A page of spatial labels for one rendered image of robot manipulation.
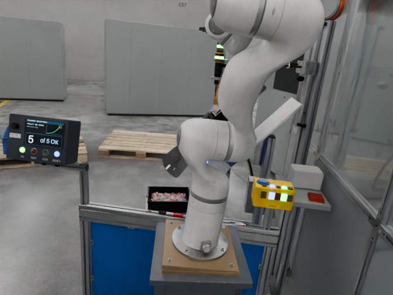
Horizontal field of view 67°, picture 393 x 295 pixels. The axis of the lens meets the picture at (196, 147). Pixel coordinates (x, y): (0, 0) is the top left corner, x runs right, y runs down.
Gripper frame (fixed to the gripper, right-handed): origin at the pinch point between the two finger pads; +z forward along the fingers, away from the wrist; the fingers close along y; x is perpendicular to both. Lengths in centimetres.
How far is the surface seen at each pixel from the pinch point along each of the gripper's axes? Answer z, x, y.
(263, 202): -22, -65, 26
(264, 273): -19, -101, 32
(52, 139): -23, -48, -63
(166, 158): 24, -69, -24
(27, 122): -21, -43, -75
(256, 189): -22, -59, 22
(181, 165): 15, -68, -14
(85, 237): -19, -96, -52
